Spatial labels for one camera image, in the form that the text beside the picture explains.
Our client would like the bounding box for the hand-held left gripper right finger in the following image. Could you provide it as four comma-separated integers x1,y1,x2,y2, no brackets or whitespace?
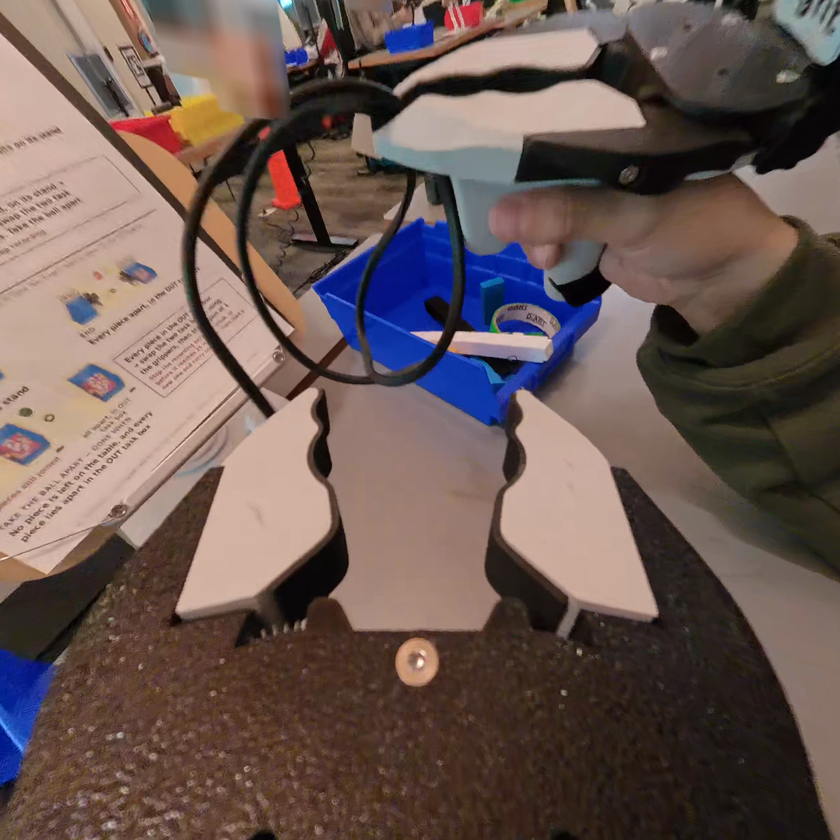
486,390,660,641

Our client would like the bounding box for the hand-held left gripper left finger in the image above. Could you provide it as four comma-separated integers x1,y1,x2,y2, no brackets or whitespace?
176,387,349,627

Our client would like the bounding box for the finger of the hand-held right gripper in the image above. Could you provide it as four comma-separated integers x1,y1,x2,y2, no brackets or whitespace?
351,80,648,185
394,28,602,101

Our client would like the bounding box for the blue plastic bin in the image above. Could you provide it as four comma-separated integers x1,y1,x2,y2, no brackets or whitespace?
384,21,435,55
313,218,602,427
0,650,56,785

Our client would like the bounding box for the green tape roll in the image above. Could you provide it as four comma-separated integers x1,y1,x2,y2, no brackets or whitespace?
491,302,562,339

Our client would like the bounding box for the white tile strip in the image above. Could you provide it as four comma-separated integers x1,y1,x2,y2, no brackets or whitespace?
410,330,555,364

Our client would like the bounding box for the thin black cable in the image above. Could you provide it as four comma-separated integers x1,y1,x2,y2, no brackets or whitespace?
182,77,468,421

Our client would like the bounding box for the person's right forearm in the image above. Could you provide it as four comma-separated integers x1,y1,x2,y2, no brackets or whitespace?
637,217,840,578

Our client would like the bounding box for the person's right hand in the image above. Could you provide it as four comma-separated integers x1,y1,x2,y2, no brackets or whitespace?
487,174,799,332

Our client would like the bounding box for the wooden top desk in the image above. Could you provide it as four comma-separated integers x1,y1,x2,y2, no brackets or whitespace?
348,0,546,70
177,125,358,250

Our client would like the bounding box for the orange cone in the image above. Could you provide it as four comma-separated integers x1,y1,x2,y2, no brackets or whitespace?
268,150,303,211

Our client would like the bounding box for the black tablet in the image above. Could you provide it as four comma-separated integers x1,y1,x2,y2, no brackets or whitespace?
0,535,135,660

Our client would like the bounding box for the printed instruction sheet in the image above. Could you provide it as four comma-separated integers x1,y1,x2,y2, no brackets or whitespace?
0,33,293,572

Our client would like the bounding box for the yellow plastic bin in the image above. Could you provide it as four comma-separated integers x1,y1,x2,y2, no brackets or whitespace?
169,93,244,147

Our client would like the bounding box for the wooden display board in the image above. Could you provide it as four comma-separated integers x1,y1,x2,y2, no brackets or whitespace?
0,13,306,585

